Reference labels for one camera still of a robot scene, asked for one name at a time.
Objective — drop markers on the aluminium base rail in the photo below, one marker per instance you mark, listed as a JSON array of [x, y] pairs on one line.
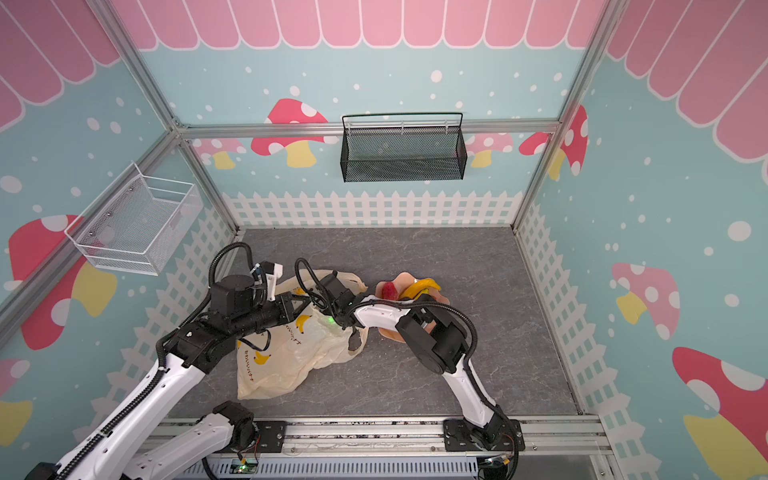
[[557, 447]]

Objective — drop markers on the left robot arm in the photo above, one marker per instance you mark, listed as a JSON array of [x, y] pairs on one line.
[[233, 309]]

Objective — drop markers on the red oblong fruit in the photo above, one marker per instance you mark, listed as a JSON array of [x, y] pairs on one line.
[[389, 291]]

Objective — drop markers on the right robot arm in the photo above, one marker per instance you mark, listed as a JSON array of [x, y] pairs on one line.
[[441, 337]]

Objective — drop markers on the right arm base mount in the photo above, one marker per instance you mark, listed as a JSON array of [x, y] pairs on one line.
[[500, 435]]

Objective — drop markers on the pink wavy fruit plate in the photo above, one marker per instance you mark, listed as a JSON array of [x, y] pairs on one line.
[[405, 279]]

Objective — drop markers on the black wire mesh basket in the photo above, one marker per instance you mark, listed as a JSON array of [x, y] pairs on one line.
[[403, 147]]

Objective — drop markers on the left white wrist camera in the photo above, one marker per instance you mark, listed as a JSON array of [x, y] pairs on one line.
[[266, 274]]

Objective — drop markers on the large yellow banana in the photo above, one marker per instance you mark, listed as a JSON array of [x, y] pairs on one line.
[[421, 287]]

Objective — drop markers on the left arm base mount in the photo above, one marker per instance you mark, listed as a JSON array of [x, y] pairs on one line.
[[264, 435]]

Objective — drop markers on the white wire mesh basket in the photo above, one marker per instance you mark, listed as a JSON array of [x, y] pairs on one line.
[[136, 224]]

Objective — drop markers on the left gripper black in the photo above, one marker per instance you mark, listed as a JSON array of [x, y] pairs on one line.
[[284, 301]]

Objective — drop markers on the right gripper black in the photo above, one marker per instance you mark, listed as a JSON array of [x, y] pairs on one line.
[[335, 291]]

